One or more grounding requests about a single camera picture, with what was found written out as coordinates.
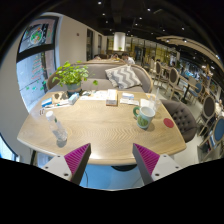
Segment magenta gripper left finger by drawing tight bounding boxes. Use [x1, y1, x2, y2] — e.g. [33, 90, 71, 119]
[64, 143, 91, 185]

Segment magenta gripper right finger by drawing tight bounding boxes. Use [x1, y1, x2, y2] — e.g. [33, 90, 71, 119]
[132, 143, 160, 185]

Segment clear plastic water bottle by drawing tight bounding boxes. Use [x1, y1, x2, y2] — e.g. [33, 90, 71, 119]
[46, 111, 68, 141]

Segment red round coaster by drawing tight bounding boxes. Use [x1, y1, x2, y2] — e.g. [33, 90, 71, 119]
[163, 118, 174, 128]

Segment white green ceramic mug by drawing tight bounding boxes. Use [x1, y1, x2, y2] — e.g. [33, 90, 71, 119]
[133, 106, 155, 129]

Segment dark grey tufted chair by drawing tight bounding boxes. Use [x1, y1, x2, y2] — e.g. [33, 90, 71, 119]
[161, 99, 197, 142]

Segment blue white small box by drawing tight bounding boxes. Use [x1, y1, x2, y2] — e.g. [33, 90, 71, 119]
[68, 93, 79, 105]

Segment clear plastic cup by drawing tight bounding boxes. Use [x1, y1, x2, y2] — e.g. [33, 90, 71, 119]
[146, 94, 156, 109]

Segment white blue card packet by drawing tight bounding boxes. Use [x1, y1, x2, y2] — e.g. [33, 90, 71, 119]
[120, 92, 139, 106]

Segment wooden heart-cutout holder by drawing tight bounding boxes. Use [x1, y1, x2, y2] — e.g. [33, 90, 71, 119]
[52, 92, 68, 104]

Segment white paper sheets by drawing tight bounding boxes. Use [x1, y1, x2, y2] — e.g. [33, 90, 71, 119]
[80, 90, 107, 100]

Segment blue upholstered chair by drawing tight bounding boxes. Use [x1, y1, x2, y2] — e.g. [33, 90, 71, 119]
[197, 116, 224, 163]

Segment white tissue box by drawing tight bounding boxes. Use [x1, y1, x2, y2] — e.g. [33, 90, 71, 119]
[106, 89, 118, 106]

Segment grey oval-back chair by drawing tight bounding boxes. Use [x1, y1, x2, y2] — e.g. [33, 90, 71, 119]
[196, 95, 216, 136]

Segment grey curved sofa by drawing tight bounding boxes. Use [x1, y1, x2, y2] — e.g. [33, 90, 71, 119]
[47, 60, 153, 93]

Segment green potted plant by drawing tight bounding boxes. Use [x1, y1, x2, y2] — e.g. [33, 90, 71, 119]
[52, 61, 91, 96]

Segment grey chevron pillow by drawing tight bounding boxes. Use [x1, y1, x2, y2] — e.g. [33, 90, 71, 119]
[106, 65, 142, 89]

